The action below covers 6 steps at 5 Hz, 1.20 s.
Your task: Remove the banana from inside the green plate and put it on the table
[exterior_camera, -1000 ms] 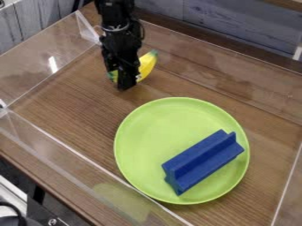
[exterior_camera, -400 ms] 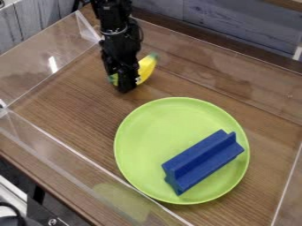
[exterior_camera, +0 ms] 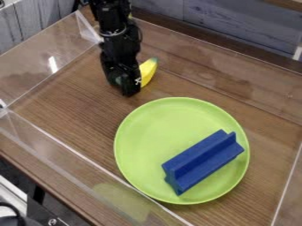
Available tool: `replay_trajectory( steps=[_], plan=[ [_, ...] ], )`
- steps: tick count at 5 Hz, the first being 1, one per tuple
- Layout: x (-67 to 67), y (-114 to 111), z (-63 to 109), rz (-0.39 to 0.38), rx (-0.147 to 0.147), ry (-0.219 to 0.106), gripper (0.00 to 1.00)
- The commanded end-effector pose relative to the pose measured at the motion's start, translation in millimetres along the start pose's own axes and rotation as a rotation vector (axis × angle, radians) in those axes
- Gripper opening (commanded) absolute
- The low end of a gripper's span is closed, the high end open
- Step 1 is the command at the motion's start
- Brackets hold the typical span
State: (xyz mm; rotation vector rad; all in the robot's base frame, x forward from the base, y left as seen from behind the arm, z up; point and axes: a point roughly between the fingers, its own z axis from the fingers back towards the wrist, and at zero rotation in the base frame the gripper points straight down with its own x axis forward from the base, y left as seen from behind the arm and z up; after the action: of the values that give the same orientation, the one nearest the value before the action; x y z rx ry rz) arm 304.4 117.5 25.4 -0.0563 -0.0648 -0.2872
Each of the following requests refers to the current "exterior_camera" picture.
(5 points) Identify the black device with knob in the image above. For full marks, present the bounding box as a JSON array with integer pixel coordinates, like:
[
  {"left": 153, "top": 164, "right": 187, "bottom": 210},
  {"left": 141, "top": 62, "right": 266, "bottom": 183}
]
[{"left": 0, "top": 202, "right": 91, "bottom": 226}]

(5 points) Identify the blue plastic block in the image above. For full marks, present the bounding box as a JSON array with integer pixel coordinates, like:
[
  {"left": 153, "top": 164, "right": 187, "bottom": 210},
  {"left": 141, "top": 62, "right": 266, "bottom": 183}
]
[{"left": 162, "top": 130, "right": 245, "bottom": 196}]

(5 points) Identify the green round plate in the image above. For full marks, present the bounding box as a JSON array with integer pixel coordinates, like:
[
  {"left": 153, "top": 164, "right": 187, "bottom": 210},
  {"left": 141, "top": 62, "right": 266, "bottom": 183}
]
[{"left": 114, "top": 97, "right": 250, "bottom": 205}]

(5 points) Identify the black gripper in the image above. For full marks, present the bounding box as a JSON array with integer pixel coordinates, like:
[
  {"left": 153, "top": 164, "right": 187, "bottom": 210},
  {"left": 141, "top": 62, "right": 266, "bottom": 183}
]
[{"left": 100, "top": 30, "right": 142, "bottom": 96}]

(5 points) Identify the yellow toy banana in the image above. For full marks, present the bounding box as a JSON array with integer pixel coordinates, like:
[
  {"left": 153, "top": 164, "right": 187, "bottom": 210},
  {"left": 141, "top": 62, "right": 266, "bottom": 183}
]
[{"left": 139, "top": 57, "right": 158, "bottom": 87}]

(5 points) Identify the black cable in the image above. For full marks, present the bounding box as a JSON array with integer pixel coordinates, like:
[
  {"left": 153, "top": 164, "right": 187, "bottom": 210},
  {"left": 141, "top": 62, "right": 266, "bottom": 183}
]
[{"left": 0, "top": 201, "right": 27, "bottom": 222}]

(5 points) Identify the clear acrylic enclosure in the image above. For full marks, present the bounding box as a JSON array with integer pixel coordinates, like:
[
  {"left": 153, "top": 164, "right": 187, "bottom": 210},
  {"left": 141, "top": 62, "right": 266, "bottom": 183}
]
[{"left": 0, "top": 12, "right": 302, "bottom": 226}]

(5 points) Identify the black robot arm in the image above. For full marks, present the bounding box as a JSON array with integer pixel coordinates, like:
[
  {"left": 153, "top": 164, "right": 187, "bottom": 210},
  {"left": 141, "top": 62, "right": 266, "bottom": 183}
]
[{"left": 88, "top": 0, "right": 143, "bottom": 96}]

